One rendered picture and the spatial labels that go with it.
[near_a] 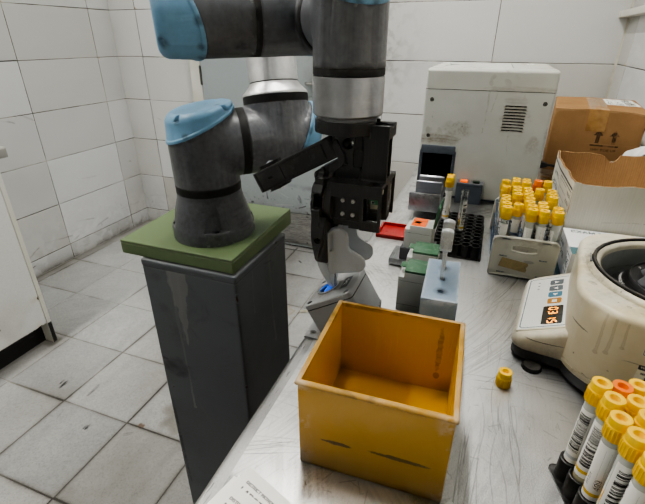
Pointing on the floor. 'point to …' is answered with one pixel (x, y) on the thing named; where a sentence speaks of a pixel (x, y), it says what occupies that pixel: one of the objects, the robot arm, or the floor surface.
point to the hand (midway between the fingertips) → (327, 275)
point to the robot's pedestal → (219, 349)
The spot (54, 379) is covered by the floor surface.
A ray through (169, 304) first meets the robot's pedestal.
